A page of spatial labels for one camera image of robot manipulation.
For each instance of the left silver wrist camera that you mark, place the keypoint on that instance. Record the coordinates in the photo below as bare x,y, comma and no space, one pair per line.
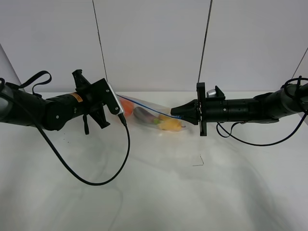
118,107

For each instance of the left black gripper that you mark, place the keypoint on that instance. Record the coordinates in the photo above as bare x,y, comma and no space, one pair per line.
95,93

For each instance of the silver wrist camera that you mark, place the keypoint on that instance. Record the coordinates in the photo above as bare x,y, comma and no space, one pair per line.
118,107
211,93

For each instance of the yellow pear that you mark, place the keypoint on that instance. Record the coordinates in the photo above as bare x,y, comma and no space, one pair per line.
170,124

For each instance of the clear blue-zip plastic bag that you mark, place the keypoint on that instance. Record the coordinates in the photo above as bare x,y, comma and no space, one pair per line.
153,108

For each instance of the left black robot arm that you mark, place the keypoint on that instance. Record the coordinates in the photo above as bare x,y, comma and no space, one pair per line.
25,109

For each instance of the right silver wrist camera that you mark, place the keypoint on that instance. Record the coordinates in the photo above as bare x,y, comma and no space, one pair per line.
211,93

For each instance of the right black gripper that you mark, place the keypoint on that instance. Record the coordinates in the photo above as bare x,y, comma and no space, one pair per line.
210,109

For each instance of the purple eggplant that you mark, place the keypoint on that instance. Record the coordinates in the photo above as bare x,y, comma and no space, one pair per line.
145,117

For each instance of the orange fruit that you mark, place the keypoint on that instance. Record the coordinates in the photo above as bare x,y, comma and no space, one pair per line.
128,107

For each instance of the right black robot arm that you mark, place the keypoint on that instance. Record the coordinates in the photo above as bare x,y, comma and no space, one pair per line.
291,98

